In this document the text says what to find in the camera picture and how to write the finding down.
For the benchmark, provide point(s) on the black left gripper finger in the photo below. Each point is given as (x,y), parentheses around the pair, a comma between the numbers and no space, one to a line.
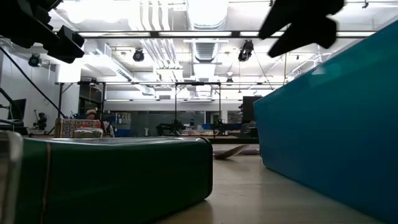
(70,46)

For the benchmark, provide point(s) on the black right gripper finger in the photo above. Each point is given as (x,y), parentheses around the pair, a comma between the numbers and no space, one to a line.
(311,34)
(298,12)

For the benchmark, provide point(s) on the dark green tin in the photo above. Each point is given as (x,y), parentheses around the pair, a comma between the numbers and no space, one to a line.
(109,180)

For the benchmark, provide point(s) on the black ceiling spot lamp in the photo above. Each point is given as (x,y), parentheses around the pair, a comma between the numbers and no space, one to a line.
(34,60)
(245,49)
(138,55)

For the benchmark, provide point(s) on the black rig light bar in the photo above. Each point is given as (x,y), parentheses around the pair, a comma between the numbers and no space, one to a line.
(235,34)

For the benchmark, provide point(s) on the person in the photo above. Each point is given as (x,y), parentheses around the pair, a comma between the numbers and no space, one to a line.
(90,114)

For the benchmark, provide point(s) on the colourful patterned box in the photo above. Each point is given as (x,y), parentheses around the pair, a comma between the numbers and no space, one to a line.
(66,124)

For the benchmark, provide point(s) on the black computer monitor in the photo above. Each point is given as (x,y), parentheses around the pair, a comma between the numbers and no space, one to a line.
(18,109)

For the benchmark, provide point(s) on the black background screen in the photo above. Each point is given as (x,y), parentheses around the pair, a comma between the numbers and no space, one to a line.
(252,107)

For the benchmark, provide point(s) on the teal plastic bin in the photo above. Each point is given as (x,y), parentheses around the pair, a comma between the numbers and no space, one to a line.
(326,130)

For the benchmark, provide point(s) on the white ventilation duct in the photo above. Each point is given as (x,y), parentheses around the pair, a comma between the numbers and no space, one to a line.
(206,18)

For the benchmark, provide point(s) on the black background rig frame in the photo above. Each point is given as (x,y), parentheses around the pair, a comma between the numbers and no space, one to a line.
(175,96)

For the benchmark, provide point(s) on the black aluminium table frame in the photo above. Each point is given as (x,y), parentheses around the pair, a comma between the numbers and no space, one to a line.
(236,141)

